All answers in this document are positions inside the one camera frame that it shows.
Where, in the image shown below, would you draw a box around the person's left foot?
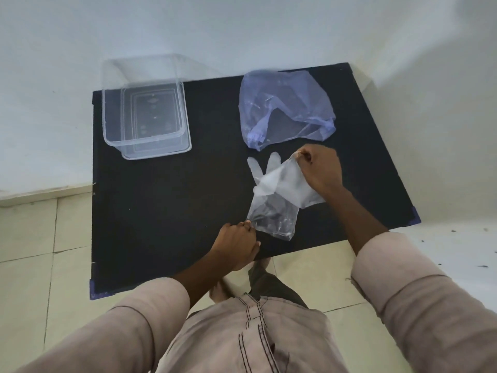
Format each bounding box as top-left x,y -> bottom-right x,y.
209,277 -> 236,304

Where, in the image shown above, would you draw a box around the clear plastic container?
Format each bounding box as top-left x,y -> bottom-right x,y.
100,54 -> 193,161

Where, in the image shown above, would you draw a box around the person's dark trousers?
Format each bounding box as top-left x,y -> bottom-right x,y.
247,264 -> 310,307

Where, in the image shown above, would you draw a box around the person's left forearm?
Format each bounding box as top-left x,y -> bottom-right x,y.
170,248 -> 241,309

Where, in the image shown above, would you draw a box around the person's right forearm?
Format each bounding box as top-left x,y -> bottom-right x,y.
324,186 -> 390,256

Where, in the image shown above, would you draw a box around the person's left hand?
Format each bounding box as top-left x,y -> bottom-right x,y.
209,220 -> 261,273

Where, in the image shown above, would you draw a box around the blue plastic bag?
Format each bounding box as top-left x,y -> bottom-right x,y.
238,68 -> 337,152

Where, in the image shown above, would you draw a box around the person's right hand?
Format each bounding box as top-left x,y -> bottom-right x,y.
295,144 -> 344,199

